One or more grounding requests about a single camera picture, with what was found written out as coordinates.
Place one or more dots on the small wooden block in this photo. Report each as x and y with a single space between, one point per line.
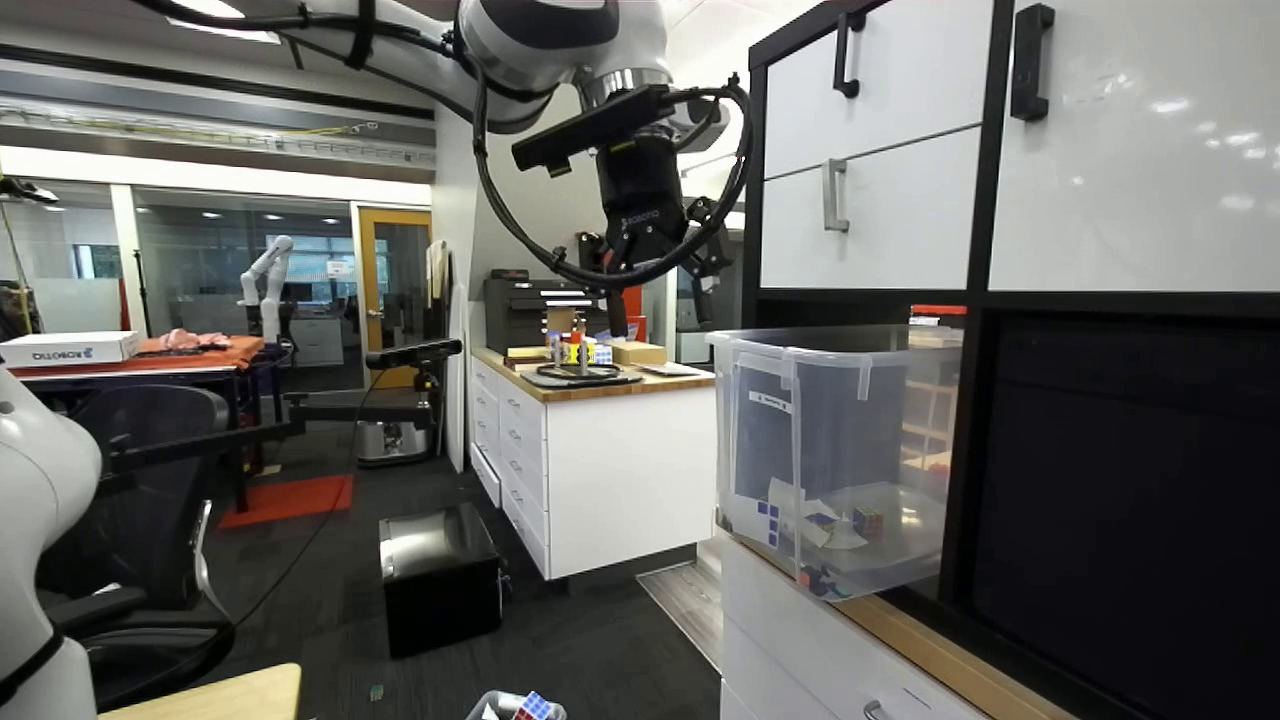
642 353

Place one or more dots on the red object behind basket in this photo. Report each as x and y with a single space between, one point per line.
939 312

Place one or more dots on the colourful items on tray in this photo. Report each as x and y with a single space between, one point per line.
572 346

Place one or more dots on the black floor box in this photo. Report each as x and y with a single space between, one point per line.
442 580

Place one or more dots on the black office chair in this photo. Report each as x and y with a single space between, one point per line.
146 505

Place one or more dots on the yellow door frame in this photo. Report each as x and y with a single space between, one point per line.
360 267

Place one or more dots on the flat white box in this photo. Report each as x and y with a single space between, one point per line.
67 350

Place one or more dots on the small white robot arm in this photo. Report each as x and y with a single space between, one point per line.
266 281

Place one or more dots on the red table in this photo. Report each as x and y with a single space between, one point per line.
200 363

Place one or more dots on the black frame shelf cabinet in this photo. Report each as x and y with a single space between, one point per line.
1133 505

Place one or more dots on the large white robot body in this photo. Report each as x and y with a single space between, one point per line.
42 532

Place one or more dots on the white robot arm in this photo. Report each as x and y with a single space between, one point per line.
562 32

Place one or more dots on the red floor mat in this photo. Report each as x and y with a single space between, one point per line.
286 501

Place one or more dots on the black bench stand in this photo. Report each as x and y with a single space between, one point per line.
382 402

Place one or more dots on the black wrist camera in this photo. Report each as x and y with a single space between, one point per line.
585 129

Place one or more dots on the clear plastic basket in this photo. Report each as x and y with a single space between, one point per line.
827 454

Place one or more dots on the round grey tray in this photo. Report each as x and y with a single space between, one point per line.
583 377

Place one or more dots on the large white cabinet door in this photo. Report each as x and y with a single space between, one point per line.
1161 163

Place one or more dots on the black printer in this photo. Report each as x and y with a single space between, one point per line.
512 308

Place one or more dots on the light wood table corner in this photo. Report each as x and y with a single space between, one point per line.
213 699

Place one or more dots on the white cabinet with wood top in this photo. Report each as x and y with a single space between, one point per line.
626 480

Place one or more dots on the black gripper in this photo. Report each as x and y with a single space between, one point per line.
647 194

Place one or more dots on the pink cloth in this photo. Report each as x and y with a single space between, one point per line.
184 340

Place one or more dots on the white drawer cabinet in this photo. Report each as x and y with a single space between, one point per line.
787 642

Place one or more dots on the blue white puzzle cube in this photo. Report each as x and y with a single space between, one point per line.
783 527

